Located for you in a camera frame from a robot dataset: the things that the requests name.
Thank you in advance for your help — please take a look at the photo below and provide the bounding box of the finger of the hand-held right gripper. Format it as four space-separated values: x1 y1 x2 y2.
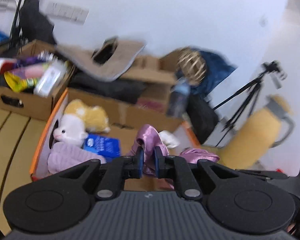
236 169 290 182

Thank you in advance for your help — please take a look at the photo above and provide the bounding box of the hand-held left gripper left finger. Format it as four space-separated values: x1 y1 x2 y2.
54 146 145 202

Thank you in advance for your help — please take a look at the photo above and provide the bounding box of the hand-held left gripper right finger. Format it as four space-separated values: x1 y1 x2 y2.
154 146 243 201

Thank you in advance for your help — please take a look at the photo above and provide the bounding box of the purple satin cloth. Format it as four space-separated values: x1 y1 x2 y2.
125 124 220 190

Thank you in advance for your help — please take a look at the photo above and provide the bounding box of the red cardboard box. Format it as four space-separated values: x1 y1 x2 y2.
29 89 203 183

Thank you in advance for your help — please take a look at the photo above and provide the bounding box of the blue tissue pack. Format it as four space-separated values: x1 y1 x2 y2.
83 133 122 158

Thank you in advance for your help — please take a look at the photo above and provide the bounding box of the purple fluffy towel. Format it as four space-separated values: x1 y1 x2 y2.
47 141 107 174

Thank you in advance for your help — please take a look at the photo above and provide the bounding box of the white and yellow plush toy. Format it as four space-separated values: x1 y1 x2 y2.
52 99 111 147

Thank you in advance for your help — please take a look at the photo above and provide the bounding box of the small white cloth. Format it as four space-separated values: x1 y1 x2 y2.
159 130 180 148

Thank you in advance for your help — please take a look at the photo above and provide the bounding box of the yellow thermos jug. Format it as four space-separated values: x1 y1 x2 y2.
219 95 297 170

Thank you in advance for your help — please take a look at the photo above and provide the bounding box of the black duffel bag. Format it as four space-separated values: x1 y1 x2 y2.
184 94 219 144

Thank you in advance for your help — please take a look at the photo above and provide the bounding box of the blue plastic bottle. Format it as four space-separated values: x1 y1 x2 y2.
166 77 191 118

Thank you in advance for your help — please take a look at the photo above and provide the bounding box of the black cloth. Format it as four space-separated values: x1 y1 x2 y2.
69 72 147 104

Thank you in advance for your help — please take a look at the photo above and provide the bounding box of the black tripod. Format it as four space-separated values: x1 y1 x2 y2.
212 62 278 145

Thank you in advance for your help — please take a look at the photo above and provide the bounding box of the large brown cardboard box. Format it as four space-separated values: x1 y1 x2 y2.
67 55 183 133

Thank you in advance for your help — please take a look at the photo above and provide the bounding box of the rattan ball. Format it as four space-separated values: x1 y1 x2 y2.
177 48 207 83

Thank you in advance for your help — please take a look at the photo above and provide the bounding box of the flat cardboard piece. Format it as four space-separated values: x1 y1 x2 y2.
56 36 147 82

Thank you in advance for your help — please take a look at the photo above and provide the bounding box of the dark blue jacket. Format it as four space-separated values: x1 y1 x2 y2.
190 50 237 95

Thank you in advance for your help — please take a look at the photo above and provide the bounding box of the small brown cardboard box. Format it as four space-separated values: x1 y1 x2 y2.
0 40 75 120

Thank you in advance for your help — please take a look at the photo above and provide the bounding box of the small white box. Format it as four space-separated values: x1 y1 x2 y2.
34 61 68 97

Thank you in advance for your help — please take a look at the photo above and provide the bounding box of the folding slatted table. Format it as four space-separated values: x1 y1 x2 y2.
0 105 50 235

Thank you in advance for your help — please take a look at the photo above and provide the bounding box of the yellow packet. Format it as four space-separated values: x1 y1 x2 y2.
4 70 39 92

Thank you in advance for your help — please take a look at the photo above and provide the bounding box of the red and white bottle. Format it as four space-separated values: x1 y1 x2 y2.
0 58 15 83

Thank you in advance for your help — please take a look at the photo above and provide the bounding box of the black video camera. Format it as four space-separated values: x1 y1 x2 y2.
262 61 288 89

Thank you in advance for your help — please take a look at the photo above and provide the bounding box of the white wall outlet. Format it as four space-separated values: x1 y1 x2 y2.
46 2 90 25

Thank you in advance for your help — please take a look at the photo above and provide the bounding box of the black trolley handle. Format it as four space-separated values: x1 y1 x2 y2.
9 0 34 48

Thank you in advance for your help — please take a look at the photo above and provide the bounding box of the white metal frame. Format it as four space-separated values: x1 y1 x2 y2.
0 0 18 23

